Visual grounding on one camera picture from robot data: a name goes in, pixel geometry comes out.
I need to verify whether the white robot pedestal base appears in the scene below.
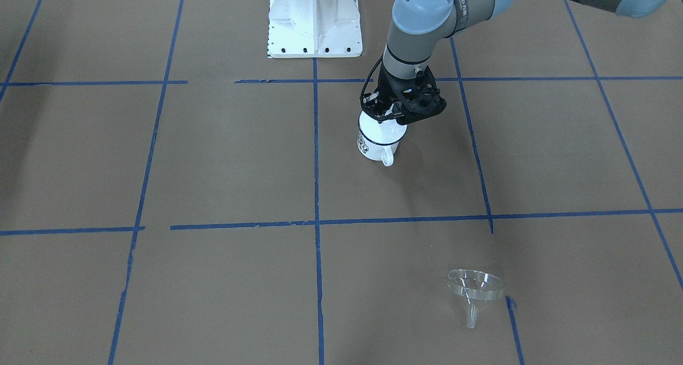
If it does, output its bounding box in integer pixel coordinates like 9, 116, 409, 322
267, 0, 363, 59

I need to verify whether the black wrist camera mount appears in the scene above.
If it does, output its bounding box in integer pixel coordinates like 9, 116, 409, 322
398, 66, 447, 125

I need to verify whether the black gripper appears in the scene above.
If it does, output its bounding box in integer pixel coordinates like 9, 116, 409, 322
374, 65, 425, 122

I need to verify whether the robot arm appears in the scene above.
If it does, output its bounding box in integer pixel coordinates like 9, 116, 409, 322
360, 0, 667, 125

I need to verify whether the white enamel mug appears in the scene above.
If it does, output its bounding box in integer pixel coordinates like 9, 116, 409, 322
357, 112, 408, 166

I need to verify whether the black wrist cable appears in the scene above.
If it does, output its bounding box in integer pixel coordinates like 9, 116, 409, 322
360, 55, 398, 125

